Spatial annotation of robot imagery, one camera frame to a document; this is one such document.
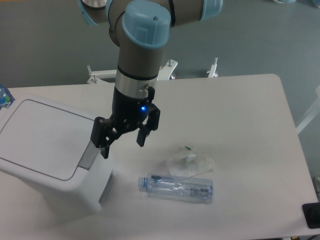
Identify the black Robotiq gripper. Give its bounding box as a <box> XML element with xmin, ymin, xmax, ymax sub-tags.
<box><xmin>90</xmin><ymin>87</ymin><xmax>161</xmax><ymax>159</ymax></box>

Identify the blue bottle pack at edge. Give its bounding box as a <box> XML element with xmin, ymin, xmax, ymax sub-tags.
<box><xmin>0</xmin><ymin>84</ymin><xmax>15</xmax><ymax>109</ymax></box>

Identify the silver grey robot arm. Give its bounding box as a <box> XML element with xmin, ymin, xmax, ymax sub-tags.
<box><xmin>78</xmin><ymin>0</ymin><xmax>223</xmax><ymax>159</ymax></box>

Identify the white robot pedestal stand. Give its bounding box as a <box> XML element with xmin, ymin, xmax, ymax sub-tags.
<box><xmin>87</xmin><ymin>57</ymin><xmax>219</xmax><ymax>84</ymax></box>

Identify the white push-button trash can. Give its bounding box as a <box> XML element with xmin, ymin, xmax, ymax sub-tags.
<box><xmin>0</xmin><ymin>94</ymin><xmax>114</xmax><ymax>213</ymax></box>

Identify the white frame at right edge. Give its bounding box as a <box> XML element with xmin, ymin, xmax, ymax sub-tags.
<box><xmin>296</xmin><ymin>85</ymin><xmax>320</xmax><ymax>135</ymax></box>

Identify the crumpled white tissue wrapper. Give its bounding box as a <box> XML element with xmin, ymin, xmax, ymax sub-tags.
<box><xmin>164</xmin><ymin>145</ymin><xmax>215</xmax><ymax>177</ymax></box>

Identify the clear plastic water bottle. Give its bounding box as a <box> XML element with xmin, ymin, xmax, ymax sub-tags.
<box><xmin>137</xmin><ymin>173</ymin><xmax>214</xmax><ymax>204</ymax></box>

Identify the black device at table corner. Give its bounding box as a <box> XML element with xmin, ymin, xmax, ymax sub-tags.
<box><xmin>302</xmin><ymin>202</ymin><xmax>320</xmax><ymax>229</ymax></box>

